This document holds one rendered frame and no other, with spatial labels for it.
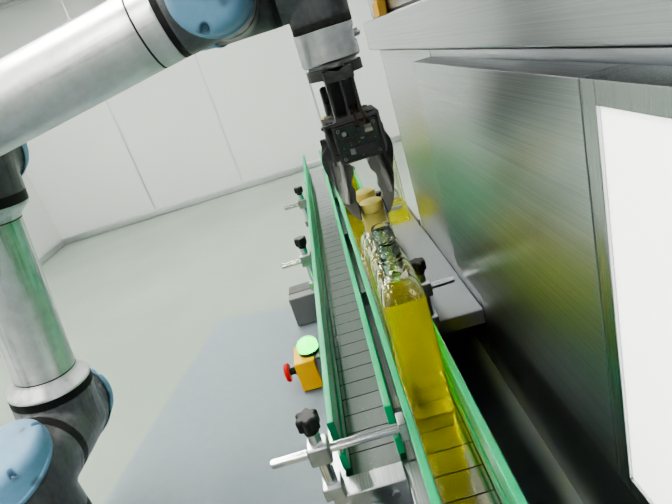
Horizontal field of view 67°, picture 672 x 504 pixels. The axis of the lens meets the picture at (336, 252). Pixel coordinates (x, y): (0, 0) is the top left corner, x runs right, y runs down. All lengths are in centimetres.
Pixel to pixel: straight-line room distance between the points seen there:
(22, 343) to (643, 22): 78
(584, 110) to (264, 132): 621
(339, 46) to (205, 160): 605
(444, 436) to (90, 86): 58
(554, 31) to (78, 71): 41
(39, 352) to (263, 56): 580
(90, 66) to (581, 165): 43
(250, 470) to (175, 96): 588
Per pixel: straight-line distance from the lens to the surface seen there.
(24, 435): 81
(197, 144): 663
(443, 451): 71
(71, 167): 713
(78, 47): 55
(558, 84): 38
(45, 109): 58
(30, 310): 82
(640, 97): 31
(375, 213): 73
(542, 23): 41
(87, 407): 89
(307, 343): 105
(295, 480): 93
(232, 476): 100
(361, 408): 80
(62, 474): 82
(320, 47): 64
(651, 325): 38
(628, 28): 33
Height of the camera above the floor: 138
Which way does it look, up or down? 22 degrees down
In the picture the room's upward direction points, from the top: 18 degrees counter-clockwise
